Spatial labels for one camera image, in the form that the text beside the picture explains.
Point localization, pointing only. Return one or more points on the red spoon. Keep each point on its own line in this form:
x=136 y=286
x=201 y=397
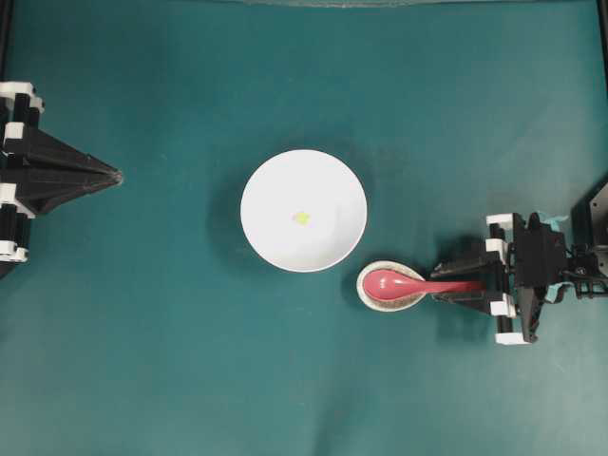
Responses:
x=388 y=285

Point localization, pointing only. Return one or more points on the yellow hexagonal prism block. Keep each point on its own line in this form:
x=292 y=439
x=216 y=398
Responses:
x=302 y=218

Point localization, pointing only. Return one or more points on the white round bowl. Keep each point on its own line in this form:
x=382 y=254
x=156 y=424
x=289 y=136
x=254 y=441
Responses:
x=303 y=211

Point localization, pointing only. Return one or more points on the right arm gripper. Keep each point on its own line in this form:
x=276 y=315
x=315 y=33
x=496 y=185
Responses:
x=527 y=253

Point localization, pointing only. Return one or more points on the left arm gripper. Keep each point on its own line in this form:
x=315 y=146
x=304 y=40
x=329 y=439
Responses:
x=28 y=194

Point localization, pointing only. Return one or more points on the small speckled ceramic dish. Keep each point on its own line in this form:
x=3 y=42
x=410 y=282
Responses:
x=393 y=305

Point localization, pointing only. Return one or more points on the green table mat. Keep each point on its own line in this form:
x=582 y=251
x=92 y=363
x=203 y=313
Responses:
x=145 y=324

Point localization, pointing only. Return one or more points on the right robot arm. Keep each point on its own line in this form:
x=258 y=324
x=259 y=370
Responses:
x=586 y=270

